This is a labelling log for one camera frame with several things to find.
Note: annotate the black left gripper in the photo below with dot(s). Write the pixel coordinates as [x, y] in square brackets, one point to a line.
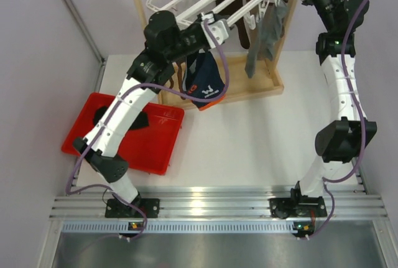
[197, 23]

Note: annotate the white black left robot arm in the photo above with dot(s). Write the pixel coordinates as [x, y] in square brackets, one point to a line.
[166, 43]

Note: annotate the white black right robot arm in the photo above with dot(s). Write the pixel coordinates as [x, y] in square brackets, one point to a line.
[340, 145]

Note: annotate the black sock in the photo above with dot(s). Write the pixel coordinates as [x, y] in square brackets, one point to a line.
[142, 120]

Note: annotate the red plastic tray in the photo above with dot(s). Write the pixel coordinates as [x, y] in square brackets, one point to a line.
[148, 149]

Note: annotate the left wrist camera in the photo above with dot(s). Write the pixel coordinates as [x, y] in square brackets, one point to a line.
[216, 31]

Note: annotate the wooden hanger stand frame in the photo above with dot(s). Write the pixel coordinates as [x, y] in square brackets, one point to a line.
[224, 68]

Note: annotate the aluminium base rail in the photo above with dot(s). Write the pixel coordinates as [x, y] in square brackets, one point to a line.
[210, 210]

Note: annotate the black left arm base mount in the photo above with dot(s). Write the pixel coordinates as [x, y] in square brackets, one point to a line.
[149, 206]

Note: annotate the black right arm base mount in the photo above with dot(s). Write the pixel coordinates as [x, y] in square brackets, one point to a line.
[283, 208]

